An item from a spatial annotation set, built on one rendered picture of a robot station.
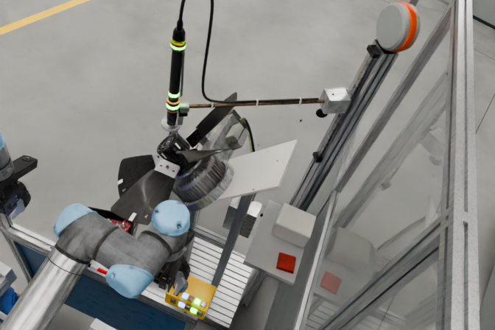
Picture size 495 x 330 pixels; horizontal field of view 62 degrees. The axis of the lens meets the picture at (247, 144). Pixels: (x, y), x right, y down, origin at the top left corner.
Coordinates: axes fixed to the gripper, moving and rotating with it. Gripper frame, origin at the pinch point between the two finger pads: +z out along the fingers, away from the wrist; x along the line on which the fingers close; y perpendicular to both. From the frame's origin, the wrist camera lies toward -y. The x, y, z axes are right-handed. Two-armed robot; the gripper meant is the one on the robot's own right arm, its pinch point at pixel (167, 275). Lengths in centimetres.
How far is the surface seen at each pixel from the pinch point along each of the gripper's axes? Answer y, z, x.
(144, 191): -37, 30, -28
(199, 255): -74, 140, -8
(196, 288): -15.6, 40.9, 5.7
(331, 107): -82, -6, 25
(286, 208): -71, 51, 27
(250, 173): -62, 26, 6
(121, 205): -29, 34, -33
